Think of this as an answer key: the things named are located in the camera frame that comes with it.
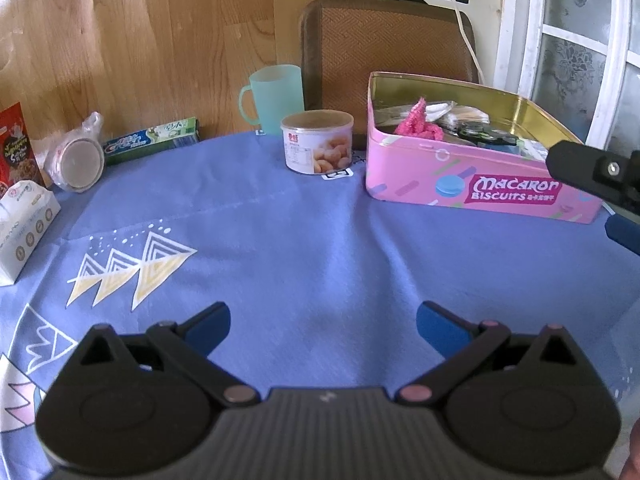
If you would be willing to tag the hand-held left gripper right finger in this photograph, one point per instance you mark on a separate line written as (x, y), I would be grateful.
(437, 327)

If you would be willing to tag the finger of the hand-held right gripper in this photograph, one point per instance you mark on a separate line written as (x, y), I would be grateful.
(625, 235)
(580, 167)

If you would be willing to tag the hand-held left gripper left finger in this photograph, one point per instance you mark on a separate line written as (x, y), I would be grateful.
(210, 327)

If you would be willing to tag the clear round container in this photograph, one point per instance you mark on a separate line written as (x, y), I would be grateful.
(470, 125)

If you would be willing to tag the white plastic packet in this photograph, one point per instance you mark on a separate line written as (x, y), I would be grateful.
(437, 107)

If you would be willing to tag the pink biscuit tin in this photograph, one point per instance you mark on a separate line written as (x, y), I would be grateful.
(415, 170)

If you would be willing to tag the pink fluffy cloth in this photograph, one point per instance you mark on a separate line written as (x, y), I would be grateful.
(415, 122)

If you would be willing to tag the blue printed tablecloth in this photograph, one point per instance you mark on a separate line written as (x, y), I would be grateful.
(300, 240)

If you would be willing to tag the white paper marker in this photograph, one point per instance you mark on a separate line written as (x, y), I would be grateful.
(337, 175)

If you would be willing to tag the green and blue toothpaste box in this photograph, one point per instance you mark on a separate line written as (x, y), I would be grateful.
(150, 140)

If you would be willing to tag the white tissue box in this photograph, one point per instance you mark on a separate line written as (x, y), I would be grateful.
(25, 230)

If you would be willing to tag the round snack can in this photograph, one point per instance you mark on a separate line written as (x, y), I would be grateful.
(317, 145)

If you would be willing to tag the bowl in clear plastic bag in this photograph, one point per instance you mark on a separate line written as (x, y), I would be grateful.
(75, 160)

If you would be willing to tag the brown woven chair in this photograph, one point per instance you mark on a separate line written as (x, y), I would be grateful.
(390, 40)

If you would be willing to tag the light green plastic cup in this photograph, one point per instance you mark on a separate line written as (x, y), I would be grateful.
(280, 100)

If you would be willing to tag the red cereal box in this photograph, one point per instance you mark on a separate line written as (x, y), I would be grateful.
(15, 150)

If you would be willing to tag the white window frame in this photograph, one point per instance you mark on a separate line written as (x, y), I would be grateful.
(520, 25)

